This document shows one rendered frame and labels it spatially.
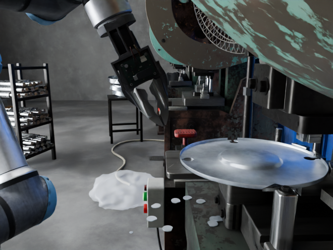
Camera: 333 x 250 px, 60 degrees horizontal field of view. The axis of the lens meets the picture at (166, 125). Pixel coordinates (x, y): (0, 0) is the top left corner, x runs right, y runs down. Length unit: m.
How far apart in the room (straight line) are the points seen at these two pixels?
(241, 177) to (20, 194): 0.53
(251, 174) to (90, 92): 6.96
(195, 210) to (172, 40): 1.36
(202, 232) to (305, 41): 0.49
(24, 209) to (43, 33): 7.01
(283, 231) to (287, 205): 0.04
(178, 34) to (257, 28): 1.69
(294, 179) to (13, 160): 0.65
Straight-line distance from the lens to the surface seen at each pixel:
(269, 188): 0.49
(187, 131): 0.92
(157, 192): 0.85
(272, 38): 0.21
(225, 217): 0.62
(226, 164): 0.58
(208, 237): 0.61
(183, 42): 1.89
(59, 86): 7.60
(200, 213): 0.69
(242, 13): 0.21
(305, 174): 0.58
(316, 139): 0.64
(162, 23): 1.90
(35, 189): 0.82
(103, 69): 7.29
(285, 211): 0.47
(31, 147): 2.86
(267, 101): 0.56
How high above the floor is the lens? 0.98
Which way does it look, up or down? 13 degrees down
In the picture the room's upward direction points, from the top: straight up
